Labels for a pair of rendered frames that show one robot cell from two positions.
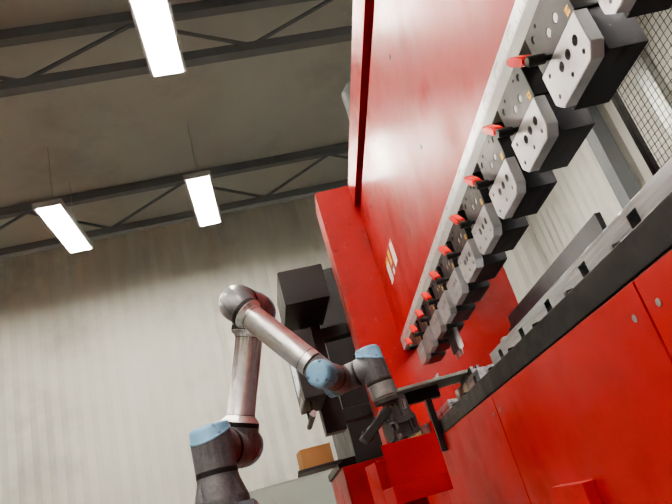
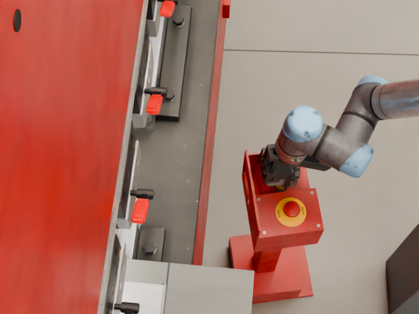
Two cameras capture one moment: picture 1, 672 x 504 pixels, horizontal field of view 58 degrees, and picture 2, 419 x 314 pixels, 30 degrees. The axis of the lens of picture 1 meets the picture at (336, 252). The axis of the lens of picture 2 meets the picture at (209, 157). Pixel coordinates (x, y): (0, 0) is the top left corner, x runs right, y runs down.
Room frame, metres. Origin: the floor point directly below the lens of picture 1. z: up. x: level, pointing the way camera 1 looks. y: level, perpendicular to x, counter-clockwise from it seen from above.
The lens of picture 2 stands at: (2.44, -0.07, 2.53)
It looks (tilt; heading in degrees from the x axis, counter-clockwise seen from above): 68 degrees down; 191
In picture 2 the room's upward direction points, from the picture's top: 1 degrees clockwise
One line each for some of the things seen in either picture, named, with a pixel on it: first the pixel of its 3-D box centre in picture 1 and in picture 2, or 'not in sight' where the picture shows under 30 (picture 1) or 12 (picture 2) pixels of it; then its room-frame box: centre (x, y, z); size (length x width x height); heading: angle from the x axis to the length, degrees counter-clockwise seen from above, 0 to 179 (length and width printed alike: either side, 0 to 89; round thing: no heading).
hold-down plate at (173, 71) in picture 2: not in sight; (174, 61); (1.57, -0.33, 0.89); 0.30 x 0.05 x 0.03; 6
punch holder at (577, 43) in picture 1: (580, 38); not in sight; (0.81, -0.46, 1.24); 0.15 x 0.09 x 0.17; 6
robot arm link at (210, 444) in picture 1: (213, 446); not in sight; (1.76, 0.49, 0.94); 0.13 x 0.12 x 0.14; 164
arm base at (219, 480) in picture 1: (219, 489); not in sight; (1.76, 0.49, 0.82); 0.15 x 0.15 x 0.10
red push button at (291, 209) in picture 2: not in sight; (291, 210); (1.85, 0.01, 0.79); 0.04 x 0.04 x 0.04
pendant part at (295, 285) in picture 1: (315, 353); not in sight; (3.37, 0.27, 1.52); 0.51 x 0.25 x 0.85; 12
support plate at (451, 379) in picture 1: (426, 386); (184, 309); (2.16, -0.17, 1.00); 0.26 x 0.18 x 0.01; 96
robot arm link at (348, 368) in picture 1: (340, 379); (346, 146); (1.76, 0.09, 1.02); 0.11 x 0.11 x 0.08; 74
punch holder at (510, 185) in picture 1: (513, 170); not in sight; (1.21, -0.42, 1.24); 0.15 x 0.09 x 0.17; 6
